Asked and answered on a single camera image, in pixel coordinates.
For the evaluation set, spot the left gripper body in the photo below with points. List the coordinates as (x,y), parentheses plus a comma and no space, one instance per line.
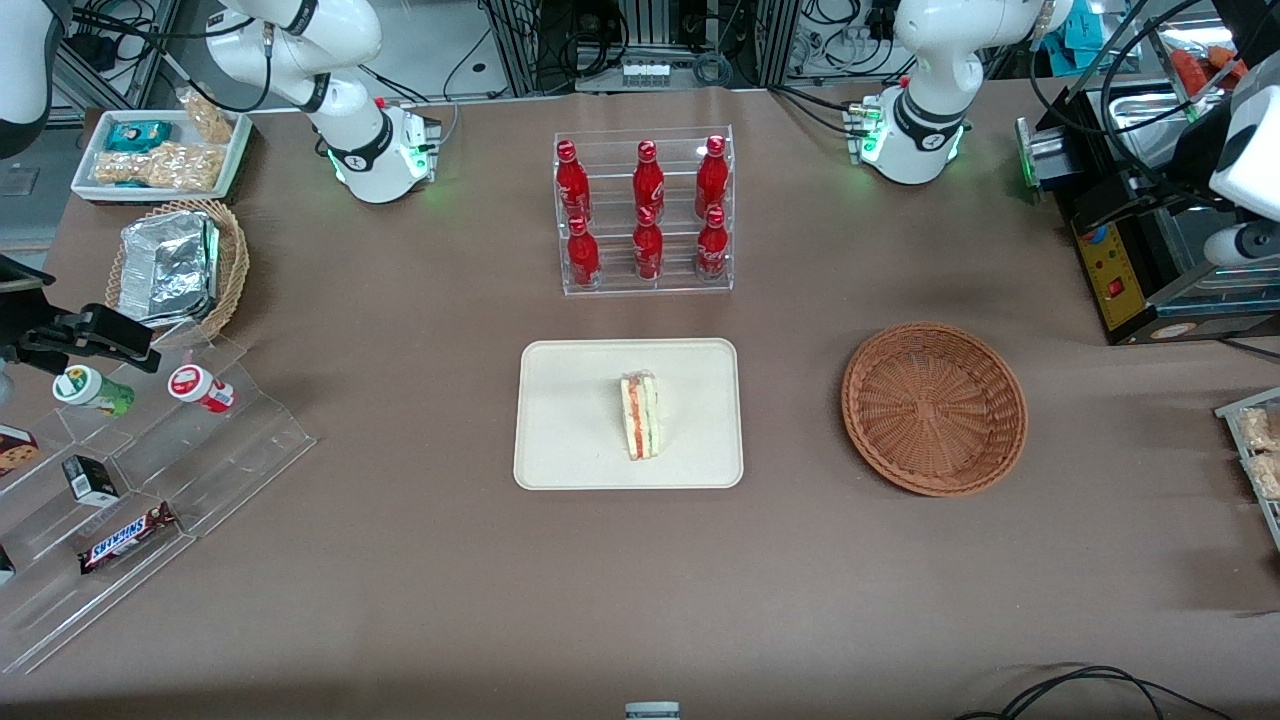
(1192,152)

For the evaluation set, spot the triangular sandwich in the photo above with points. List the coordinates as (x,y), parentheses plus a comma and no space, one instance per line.
(640,415)

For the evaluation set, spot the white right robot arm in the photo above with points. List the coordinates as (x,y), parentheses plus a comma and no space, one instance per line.
(340,110)

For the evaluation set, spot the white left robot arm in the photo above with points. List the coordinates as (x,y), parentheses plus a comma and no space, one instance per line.
(930,60)

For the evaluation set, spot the shiny metal tray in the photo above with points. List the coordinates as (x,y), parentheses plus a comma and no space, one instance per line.
(1135,120)

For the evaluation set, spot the light tan wicker basket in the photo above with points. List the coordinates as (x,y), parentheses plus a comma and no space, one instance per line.
(232,265)

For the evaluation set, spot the white rectangular snack tray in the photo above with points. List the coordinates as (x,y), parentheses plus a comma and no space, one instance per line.
(90,150)

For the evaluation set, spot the brown wicker basket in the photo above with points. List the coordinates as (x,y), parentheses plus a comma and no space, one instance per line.
(935,410)

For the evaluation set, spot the cream plastic tray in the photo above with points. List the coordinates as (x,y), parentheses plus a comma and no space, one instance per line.
(570,414)

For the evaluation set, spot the green white small bottle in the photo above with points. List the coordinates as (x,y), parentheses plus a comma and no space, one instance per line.
(92,390)

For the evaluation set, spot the silver cylinder with green light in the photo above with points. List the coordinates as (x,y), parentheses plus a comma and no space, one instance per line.
(1045,155)

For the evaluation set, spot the silver foil container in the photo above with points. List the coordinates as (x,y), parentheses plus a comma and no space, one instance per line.
(168,268)

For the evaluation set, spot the black machine with yellow panel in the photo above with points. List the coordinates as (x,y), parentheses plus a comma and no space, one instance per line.
(1125,300)

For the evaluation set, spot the red white small bottle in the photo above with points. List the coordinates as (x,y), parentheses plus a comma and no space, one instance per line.
(200,387)

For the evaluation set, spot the brown cookie box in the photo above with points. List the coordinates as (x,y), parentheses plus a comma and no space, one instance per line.
(15,450)

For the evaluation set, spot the small black carton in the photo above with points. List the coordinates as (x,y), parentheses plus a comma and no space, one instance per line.
(92,480)

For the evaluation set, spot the clear acrylic stepped display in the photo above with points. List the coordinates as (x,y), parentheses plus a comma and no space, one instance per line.
(230,450)

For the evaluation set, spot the large clear peanut bag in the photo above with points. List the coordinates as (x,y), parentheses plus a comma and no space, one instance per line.
(160,168)

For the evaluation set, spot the Snickers chocolate bar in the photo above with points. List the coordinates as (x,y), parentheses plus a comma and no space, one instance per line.
(125,538)

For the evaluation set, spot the teal snack packet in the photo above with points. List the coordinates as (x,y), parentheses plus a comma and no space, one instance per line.
(138,135)

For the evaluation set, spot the clear snack shelf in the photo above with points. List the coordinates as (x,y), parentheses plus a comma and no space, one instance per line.
(1235,405)

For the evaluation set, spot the small clear peanut bag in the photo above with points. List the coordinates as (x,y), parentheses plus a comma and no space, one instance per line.
(210,118)

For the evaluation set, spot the clear cracker bag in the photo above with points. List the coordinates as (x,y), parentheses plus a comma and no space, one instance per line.
(1268,476)
(1260,430)

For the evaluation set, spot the red cola bottle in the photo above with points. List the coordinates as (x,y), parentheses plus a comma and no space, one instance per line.
(572,185)
(648,250)
(583,255)
(712,248)
(648,185)
(711,180)

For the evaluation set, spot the clear acrylic bottle rack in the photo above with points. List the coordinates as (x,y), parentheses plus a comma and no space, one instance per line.
(645,290)

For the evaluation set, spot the white power strip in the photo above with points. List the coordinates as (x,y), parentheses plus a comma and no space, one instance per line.
(646,72)

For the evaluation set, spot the small grey box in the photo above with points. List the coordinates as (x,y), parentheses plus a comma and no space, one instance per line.
(652,711)

